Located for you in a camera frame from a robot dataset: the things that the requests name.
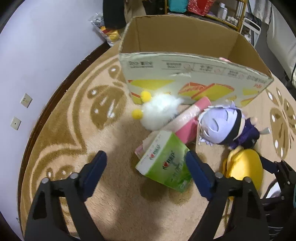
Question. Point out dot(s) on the white cloth on rack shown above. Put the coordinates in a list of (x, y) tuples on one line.
[(281, 41)]

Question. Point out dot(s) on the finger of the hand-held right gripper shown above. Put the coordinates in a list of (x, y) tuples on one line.
[(269, 165)]

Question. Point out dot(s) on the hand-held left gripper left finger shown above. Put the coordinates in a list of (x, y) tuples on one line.
[(94, 171)]

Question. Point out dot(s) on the teal bag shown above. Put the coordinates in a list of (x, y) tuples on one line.
[(177, 5)]

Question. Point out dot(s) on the plastic bag with snacks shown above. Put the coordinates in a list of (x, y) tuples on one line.
[(108, 34)]

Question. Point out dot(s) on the red patterned bag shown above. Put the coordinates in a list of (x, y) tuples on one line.
[(200, 7)]

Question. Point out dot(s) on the yellow plush toy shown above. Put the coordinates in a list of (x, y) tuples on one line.
[(245, 164)]

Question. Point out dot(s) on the printed cardboard box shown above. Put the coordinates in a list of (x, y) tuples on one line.
[(161, 76)]

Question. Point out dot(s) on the black coat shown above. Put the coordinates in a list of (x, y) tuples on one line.
[(114, 14)]

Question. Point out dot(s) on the white fluffy plush yellow pompoms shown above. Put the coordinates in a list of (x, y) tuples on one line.
[(159, 111)]

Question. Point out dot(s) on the purple-haired plush doll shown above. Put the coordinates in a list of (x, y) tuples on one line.
[(219, 125)]

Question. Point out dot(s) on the white wall socket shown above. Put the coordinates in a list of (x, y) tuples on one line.
[(26, 100), (15, 123)]

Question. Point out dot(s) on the pink roll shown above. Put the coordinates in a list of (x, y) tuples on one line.
[(187, 129)]

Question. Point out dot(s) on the green tissue pack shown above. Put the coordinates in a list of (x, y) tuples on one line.
[(161, 162)]

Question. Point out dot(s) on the pale pink soft item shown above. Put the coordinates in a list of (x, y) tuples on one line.
[(224, 60)]

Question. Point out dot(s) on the white trolley cart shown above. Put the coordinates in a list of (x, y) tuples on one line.
[(251, 30)]

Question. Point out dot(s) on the white bottles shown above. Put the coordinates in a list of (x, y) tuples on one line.
[(222, 10)]

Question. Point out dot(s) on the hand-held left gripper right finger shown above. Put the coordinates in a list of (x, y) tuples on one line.
[(198, 173)]

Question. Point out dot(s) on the wooden shelf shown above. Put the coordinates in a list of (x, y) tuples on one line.
[(231, 24)]

